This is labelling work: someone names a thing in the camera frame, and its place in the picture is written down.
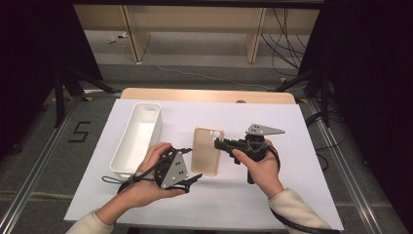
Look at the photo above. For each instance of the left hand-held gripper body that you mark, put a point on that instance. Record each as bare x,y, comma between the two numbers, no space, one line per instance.
173,169

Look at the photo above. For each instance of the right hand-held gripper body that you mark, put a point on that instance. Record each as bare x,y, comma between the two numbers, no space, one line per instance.
256,146

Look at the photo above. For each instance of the beige phone case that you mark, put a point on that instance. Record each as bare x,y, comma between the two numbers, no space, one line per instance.
204,152

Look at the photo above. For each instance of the white plastic storage bin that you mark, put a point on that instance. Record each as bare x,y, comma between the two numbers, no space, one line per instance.
139,133

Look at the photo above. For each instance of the person's right hand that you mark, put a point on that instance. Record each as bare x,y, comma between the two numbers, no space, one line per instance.
266,175

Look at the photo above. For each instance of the person's left hand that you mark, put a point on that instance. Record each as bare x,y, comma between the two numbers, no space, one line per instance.
146,195

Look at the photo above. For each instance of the white table sheet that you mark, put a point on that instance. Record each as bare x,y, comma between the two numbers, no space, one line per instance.
259,110

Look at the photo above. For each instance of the black metal stand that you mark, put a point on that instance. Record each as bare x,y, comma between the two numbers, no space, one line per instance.
59,97
325,97

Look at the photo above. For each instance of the beige wooden desk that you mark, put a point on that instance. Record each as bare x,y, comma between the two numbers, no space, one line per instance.
195,18

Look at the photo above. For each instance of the small white floor object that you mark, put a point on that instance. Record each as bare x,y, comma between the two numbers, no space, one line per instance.
111,40

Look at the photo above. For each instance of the black curtain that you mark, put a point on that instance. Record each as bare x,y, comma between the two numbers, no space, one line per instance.
373,65
26,65

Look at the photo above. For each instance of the aluminium floor rail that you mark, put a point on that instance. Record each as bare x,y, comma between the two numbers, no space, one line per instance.
39,162
347,169

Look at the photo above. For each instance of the black frame bar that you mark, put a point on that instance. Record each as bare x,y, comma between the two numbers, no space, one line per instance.
195,3

